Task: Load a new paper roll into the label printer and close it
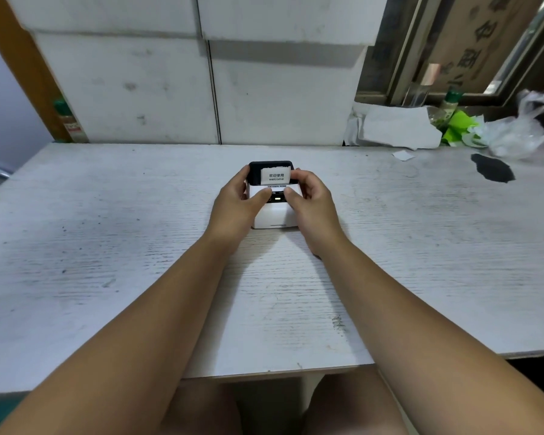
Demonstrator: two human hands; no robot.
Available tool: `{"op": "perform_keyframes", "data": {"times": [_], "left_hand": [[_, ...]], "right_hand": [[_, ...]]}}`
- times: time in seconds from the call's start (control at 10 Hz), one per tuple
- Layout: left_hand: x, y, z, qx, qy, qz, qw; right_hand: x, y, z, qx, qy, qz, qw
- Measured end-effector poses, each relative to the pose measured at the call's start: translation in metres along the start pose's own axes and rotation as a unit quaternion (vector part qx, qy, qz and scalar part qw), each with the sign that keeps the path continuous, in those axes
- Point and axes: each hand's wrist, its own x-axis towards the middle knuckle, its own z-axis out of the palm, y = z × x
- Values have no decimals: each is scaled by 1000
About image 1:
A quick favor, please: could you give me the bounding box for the person's right hand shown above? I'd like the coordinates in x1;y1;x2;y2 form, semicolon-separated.
283;169;348;259

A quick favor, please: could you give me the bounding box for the person's left hand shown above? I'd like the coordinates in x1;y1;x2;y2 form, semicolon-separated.
203;165;273;255

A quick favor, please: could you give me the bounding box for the white label printer black lid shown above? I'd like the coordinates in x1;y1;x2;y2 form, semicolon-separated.
246;160;301;230

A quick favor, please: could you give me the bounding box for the person's right forearm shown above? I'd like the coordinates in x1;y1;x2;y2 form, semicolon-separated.
310;235;544;435

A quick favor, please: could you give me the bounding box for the person's left forearm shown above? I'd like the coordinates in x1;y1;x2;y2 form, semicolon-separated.
0;233;239;435

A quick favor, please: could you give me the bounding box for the white printed label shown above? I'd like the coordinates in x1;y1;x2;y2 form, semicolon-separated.
260;166;292;185

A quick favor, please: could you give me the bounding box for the crumpled white paper sheet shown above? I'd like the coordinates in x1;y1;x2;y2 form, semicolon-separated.
344;101;443;151

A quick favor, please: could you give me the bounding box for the clear bottle copper cap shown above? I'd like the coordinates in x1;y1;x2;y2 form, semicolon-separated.
403;63;441;108

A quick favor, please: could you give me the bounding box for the bright green paper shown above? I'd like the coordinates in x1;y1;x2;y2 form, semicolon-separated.
441;110;485;148

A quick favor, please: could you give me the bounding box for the green capped sauce bottle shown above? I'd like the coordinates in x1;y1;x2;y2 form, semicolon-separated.
436;86;464;128

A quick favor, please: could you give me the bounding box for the green capped plastic bottle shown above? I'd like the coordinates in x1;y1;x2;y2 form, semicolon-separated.
53;98;89;143

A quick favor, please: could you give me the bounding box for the black flat scrap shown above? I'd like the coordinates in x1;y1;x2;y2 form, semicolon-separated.
470;153;516;184

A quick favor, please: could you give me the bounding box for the person's right leg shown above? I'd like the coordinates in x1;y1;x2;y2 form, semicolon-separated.
300;368;411;435

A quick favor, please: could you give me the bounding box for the clear plastic bag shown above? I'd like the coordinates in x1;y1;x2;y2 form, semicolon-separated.
469;89;544;162

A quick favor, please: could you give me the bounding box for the brown printed cardboard sheet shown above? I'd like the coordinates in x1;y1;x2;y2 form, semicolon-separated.
419;0;544;94

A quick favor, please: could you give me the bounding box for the metal window frame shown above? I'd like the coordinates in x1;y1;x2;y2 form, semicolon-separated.
355;0;544;107

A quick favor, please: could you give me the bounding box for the orange wooden post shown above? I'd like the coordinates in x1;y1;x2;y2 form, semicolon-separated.
0;0;73;143

